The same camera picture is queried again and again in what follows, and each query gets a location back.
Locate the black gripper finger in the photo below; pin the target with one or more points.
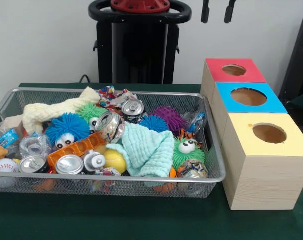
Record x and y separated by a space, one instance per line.
229 11
205 11

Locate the purple spiky ball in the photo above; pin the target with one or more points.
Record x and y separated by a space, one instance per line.
170 116

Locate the crushed clear bottle blue label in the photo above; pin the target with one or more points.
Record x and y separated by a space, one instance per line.
195 122

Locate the wooden box with three holes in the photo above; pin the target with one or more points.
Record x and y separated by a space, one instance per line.
266 180

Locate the black upright panel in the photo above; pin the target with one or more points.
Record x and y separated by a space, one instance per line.
299 62

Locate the black drink can silver top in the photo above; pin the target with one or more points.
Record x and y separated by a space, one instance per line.
132 107

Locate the green spiky toy with eyes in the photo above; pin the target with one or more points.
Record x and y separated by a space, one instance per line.
184 157

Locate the crushed silver can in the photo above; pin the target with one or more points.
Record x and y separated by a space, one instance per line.
111 127

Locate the mint green cloth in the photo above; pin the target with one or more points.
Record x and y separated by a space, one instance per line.
146 150

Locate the cream knit cloth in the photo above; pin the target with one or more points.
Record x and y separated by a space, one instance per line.
61 105

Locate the yellow ball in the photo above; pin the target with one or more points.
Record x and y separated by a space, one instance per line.
114 160

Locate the orange plastic tray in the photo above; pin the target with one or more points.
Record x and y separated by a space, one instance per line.
86 145

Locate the blue spiky toy with eyes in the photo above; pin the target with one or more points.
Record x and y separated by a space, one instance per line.
66 125

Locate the dark green table cloth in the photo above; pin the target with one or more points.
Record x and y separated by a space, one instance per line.
141 220

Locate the white baseball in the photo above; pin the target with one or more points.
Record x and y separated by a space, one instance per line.
5 166

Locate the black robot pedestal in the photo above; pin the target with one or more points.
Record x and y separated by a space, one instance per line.
136 50

